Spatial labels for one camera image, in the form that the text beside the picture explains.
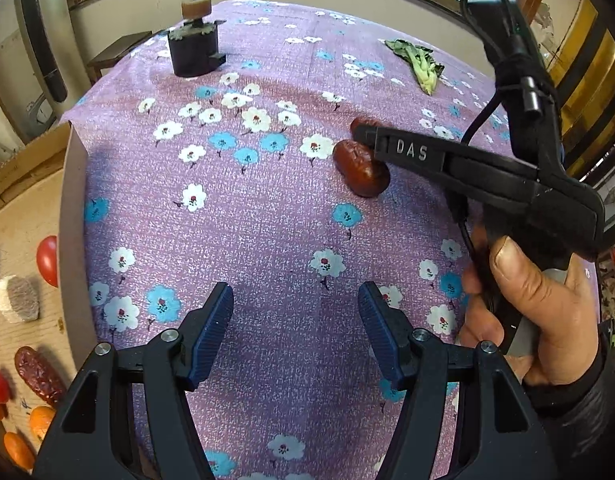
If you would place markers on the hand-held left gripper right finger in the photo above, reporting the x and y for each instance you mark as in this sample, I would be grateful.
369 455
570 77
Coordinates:
382 330

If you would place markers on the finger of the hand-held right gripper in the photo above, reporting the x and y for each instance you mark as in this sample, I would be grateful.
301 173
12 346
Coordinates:
467 170

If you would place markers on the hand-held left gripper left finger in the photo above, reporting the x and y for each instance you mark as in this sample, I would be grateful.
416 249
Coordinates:
215 325

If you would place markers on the white cake piece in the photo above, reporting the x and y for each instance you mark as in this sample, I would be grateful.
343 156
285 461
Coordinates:
17 300

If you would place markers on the cardboard box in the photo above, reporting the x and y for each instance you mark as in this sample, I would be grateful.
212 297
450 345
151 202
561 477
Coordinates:
17 220

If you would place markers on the orange-red tomato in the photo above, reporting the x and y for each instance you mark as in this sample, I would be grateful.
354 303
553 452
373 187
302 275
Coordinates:
18 450

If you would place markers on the person's right forearm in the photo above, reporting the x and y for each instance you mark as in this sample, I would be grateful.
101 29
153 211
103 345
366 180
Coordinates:
587 410

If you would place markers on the person's right hand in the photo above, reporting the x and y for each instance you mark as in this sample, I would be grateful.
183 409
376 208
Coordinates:
552 320

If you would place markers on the purple floral tablecloth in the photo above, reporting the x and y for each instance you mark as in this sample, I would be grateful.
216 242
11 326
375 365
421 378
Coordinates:
267 240

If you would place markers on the green leafy vegetable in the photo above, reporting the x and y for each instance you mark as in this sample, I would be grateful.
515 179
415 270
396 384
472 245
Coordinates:
420 62

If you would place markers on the black block with wooden knob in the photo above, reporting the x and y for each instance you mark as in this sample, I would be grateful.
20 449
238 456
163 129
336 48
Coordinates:
192 52

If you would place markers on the dark wooden stool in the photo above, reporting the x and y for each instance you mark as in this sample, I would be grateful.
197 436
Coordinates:
119 47

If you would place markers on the gold tower air conditioner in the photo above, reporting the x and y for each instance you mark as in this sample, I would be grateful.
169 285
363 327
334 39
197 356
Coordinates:
42 35

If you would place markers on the yellow wooden frame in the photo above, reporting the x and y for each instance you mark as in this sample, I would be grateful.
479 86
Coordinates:
587 85

